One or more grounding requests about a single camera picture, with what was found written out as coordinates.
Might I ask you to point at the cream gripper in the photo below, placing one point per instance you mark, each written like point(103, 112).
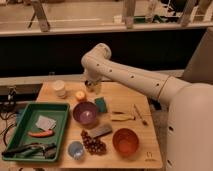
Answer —
point(93, 86)

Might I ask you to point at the yellow orange apple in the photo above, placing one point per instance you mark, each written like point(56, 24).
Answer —
point(80, 96)

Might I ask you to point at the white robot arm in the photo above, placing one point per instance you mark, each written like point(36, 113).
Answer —
point(190, 107)

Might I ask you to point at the white paper cup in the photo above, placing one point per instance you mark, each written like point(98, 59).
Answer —
point(59, 88)

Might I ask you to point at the blue cup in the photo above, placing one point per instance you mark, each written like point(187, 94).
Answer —
point(75, 150)

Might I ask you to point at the teal sponge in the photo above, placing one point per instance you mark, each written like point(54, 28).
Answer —
point(101, 104)

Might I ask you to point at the purple bowl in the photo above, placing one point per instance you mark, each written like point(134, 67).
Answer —
point(85, 113)

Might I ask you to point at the grey sponge block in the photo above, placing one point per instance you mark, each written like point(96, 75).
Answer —
point(100, 130)

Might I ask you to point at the wooden table board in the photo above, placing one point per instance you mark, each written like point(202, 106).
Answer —
point(121, 99)

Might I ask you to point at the bunch of dark grapes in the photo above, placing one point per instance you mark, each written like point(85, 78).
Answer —
point(93, 145)

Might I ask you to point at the white folded cloth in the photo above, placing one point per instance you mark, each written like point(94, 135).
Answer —
point(45, 123)

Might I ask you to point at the red orange carrot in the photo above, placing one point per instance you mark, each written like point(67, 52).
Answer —
point(41, 134)

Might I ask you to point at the orange bowl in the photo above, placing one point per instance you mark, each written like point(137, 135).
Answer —
point(125, 142)

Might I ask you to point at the green tray in background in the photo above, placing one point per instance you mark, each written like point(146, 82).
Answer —
point(144, 19)

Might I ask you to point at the green plastic tray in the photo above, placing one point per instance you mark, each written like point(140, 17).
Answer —
point(27, 123)

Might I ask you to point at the black handled pliers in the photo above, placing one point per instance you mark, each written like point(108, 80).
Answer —
point(48, 150)

